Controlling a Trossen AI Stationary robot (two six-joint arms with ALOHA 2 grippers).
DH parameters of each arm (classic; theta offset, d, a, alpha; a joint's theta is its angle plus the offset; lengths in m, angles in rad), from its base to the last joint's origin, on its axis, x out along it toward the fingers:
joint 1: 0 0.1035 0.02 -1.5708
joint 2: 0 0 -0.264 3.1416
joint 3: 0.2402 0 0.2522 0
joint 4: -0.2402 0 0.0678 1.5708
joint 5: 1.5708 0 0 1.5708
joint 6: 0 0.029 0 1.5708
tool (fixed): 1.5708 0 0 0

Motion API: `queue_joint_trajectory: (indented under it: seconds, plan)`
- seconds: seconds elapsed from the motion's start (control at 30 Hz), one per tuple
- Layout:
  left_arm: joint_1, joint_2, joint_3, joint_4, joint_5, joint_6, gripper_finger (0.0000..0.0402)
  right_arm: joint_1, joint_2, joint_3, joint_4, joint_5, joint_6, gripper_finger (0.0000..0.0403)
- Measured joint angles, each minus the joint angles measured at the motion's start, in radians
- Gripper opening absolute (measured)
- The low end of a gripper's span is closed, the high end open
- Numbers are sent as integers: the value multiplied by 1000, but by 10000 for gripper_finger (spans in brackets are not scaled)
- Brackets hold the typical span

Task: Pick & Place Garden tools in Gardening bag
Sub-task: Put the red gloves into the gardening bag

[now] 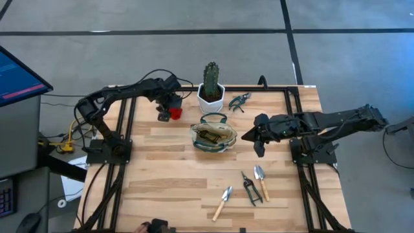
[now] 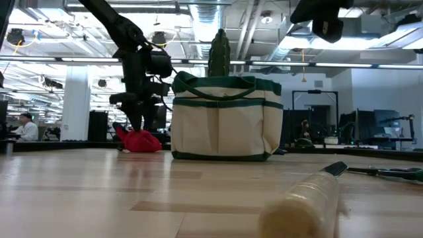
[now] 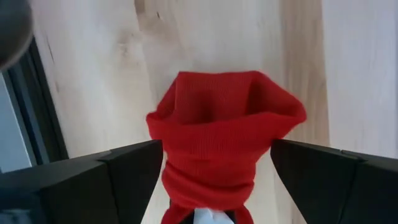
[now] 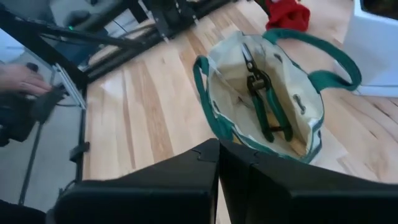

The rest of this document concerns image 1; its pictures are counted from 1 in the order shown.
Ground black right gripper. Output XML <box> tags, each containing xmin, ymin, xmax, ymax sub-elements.
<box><xmin>241</xmin><ymin>113</ymin><xmax>300</xmax><ymax>159</ymax></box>

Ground cream and green gardening bag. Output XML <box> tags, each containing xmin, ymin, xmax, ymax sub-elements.
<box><xmin>190</xmin><ymin>112</ymin><xmax>238</xmax><ymax>153</ymax></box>

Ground wide wooden-handled trowel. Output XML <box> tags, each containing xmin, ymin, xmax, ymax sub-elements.
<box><xmin>253</xmin><ymin>164</ymin><xmax>270</xmax><ymax>203</ymax></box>

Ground small teal-handled pruner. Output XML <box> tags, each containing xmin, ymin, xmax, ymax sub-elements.
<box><xmin>228</xmin><ymin>93</ymin><xmax>252</xmax><ymax>114</ymax></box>

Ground thin green-handled snips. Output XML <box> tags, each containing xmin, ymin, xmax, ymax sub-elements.
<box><xmin>241</xmin><ymin>171</ymin><xmax>263</xmax><ymax>207</ymax></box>

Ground white hexagonal plant pot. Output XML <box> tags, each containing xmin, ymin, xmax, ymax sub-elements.
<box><xmin>197</xmin><ymin>83</ymin><xmax>226</xmax><ymax>114</ymax></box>

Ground green cactus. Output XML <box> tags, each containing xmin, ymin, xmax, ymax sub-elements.
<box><xmin>202</xmin><ymin>61</ymin><xmax>221</xmax><ymax>100</ymax></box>

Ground black handheld device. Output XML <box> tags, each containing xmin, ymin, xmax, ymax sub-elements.
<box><xmin>147</xmin><ymin>218</ymin><xmax>170</xmax><ymax>233</ymax></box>

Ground white paper sheet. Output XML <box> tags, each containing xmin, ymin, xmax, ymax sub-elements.
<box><xmin>60</xmin><ymin>155</ymin><xmax>89</xmax><ymax>202</ymax></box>

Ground grey chair base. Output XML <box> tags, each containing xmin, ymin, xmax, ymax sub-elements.
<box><xmin>384</xmin><ymin>116</ymin><xmax>414</xmax><ymax>143</ymax></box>

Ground grey workstation cart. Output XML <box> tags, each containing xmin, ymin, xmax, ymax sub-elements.
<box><xmin>0</xmin><ymin>95</ymin><xmax>51</xmax><ymax>233</ymax></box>

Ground blue-screen monitor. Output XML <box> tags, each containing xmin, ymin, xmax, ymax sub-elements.
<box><xmin>0</xmin><ymin>45</ymin><xmax>54</xmax><ymax>107</ymax></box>

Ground black computer mouse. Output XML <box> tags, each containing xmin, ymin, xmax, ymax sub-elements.
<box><xmin>16</xmin><ymin>212</ymin><xmax>41</xmax><ymax>233</ymax></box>

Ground black keyboard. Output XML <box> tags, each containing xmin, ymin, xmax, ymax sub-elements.
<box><xmin>0</xmin><ymin>177</ymin><xmax>17</xmax><ymax>217</ymax></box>

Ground black metal table frame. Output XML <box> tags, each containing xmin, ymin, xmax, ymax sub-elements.
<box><xmin>72</xmin><ymin>74</ymin><xmax>356</xmax><ymax>233</ymax></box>

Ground narrow wooden-handled trowel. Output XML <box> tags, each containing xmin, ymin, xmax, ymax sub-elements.
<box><xmin>212</xmin><ymin>185</ymin><xmax>233</xmax><ymax>223</ymax></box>

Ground yellow cable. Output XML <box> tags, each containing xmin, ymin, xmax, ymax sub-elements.
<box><xmin>38</xmin><ymin>118</ymin><xmax>94</xmax><ymax>155</ymax></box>

